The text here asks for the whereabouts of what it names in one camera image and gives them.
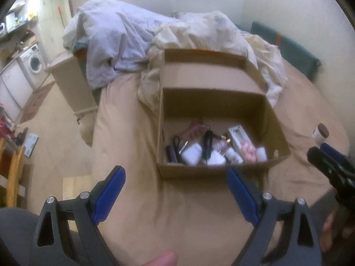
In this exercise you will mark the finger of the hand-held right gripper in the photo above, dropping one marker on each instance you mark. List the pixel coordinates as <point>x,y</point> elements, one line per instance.
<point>324,163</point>
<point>332,152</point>

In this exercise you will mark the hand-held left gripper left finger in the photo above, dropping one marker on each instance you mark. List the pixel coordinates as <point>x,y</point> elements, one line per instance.
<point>108,196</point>

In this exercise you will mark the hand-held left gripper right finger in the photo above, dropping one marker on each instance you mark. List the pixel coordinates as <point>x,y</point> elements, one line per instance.
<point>244,196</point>

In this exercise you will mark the white charger adapter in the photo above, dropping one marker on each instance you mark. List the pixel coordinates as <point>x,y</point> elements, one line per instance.
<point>216,159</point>

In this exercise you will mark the dark purple tube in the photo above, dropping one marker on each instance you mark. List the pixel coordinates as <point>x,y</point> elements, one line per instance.
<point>172,153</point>

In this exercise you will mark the clear bag of pink items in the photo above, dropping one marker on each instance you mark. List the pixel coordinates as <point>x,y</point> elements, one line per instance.
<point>194,128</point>

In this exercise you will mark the cardboard box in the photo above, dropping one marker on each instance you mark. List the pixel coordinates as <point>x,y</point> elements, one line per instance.
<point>210,102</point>

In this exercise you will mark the person's right hand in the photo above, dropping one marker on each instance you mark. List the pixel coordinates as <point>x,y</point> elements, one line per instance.
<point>332,227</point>

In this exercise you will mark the person's left hand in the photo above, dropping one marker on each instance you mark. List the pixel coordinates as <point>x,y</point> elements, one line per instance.
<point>162,258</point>

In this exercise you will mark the white jar with brown lid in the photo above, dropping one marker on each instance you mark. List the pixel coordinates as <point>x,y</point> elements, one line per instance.
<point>320,133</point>

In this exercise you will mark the white bathroom scale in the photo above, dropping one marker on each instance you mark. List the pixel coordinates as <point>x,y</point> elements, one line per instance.
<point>30,144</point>

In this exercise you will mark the yellow wooden chair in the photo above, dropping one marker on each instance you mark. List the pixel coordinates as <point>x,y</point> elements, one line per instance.
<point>14,169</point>

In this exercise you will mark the beige bedside table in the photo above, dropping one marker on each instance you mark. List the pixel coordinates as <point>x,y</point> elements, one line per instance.
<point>73,86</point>

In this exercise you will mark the brown patterned rug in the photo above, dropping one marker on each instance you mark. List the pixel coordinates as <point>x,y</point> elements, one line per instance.
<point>36,99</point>

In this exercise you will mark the white cabinet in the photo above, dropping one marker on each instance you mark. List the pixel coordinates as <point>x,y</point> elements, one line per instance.
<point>12,86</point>

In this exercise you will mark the white washing machine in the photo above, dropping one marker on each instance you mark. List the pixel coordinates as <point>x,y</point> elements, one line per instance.
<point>32,59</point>

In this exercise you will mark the lavender white duvet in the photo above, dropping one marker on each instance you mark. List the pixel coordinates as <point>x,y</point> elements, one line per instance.
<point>111,38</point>

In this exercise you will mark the cream printed blanket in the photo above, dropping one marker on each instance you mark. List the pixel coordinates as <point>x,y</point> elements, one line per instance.
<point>222,30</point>

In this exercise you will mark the white kitchen appliance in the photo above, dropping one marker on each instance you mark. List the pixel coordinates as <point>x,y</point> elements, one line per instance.
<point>2,29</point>

